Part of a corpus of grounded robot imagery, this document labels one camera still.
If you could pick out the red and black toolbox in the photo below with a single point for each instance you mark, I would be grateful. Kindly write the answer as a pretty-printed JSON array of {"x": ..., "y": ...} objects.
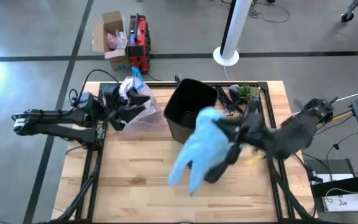
[{"x": 138, "y": 46}]

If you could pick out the pink plastic packing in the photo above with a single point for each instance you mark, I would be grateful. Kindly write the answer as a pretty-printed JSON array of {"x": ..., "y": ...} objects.
[{"x": 115, "y": 40}]

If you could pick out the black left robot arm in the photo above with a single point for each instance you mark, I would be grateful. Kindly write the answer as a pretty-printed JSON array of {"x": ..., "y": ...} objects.
[{"x": 51, "y": 124}]

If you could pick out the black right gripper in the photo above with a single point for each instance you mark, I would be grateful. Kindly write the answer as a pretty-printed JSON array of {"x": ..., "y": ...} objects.
[{"x": 253, "y": 133}]

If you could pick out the grey caster leg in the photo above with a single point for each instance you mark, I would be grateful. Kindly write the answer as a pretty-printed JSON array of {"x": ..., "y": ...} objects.
[{"x": 348, "y": 15}]

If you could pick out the black plastic trash bin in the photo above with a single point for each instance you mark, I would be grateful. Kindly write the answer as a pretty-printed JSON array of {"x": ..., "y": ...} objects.
[{"x": 194, "y": 93}]

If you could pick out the open cardboard box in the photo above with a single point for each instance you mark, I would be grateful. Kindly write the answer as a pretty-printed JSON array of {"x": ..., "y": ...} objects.
[{"x": 113, "y": 57}]

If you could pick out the translucent purple trash bag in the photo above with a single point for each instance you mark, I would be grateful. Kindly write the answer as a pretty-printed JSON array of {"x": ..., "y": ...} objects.
[{"x": 148, "y": 115}]

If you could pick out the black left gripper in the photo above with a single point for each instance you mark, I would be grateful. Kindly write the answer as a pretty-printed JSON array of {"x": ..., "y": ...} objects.
[{"x": 115, "y": 99}]

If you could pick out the black clamp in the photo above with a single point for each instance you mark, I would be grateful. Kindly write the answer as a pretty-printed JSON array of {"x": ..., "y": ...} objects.
[{"x": 177, "y": 77}]

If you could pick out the blue plastic trash bag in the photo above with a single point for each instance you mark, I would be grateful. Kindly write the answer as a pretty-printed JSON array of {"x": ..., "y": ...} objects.
[{"x": 204, "y": 149}]

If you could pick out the white floor board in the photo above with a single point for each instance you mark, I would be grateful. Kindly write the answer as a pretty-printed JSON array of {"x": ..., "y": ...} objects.
[{"x": 346, "y": 202}]

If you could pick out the black bin lid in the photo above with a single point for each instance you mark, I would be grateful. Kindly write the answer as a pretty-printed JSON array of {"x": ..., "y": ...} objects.
[{"x": 217, "y": 174}]

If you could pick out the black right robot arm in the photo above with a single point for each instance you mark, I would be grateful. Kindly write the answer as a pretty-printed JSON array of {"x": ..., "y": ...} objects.
[{"x": 300, "y": 130}]

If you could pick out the white tower fan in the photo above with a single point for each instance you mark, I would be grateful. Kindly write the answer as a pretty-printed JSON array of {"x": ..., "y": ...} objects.
[{"x": 233, "y": 31}]

